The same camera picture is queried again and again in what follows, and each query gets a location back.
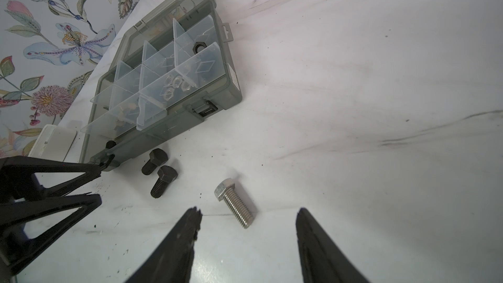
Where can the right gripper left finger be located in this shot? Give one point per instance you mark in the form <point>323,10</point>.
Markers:
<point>173,258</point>

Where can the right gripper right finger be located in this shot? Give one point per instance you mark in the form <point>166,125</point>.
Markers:
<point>321,260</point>

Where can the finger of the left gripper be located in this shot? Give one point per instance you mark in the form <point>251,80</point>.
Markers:
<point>30,178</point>
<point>28,228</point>

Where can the black hex bolt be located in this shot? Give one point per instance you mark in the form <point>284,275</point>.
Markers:
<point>157,158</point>
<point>110,144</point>
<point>166,175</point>

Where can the silver hex bolt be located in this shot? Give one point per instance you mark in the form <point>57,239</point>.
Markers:
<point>226,192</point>

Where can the silver hex nut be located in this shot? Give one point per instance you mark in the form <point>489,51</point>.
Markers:
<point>174,84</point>

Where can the black nut group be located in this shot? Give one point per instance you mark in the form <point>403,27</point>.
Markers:
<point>198,47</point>

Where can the white square clock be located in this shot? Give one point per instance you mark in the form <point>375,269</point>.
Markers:
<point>53,143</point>

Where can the grey plastic organizer box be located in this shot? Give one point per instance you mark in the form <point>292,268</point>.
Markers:
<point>128,107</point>

